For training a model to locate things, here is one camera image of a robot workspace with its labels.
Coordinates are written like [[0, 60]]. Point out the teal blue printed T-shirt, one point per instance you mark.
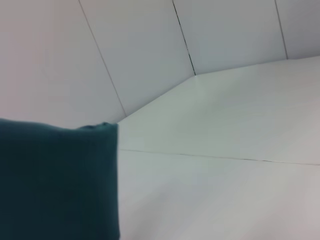
[[57, 180]]

